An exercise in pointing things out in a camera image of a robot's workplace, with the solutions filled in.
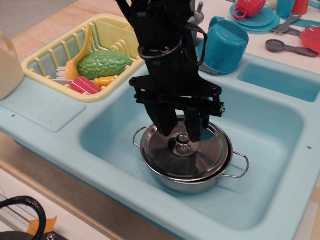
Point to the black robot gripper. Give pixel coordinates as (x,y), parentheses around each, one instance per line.
(173,83)

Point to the round steel pot lid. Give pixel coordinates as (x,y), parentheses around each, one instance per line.
(177,158)

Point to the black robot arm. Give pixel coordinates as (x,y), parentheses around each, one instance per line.
(167,45)

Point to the teal upside-down toy pot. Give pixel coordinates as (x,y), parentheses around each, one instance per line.
(225,47)

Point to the orange toy carrot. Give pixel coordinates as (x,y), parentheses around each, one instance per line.
(104,81)

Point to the light blue toy sink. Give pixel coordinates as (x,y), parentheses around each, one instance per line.
(250,177)

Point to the green toy bitter gourd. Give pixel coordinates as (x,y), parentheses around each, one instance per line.
(103,63)

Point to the grey toy faucet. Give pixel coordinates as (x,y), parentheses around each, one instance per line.
(197,18)

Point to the red striped toy food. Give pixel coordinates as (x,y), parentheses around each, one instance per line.
(83,85)

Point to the yellow dish drying rack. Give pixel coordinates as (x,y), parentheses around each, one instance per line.
(102,32)

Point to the grey toy spoon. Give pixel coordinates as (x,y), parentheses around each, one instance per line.
(275,45)

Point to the red toy cup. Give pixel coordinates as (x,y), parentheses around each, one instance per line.
(247,8)

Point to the teal toy plate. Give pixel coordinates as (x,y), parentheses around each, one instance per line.
(266,20)

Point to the grey toy fork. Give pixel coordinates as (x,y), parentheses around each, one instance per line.
(285,27)

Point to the teal toy cup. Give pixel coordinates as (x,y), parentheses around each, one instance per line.
(284,8)

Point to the red toy tumbler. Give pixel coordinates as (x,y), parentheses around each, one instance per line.
(300,7)

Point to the cream plastic jug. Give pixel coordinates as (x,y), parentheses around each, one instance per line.
(11,71)

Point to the orange tape piece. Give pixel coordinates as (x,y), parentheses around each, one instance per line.
(34,225)

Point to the steel pot with handles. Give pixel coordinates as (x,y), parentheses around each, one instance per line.
(198,186)

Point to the black metal base plate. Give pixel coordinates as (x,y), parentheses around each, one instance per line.
(16,235)

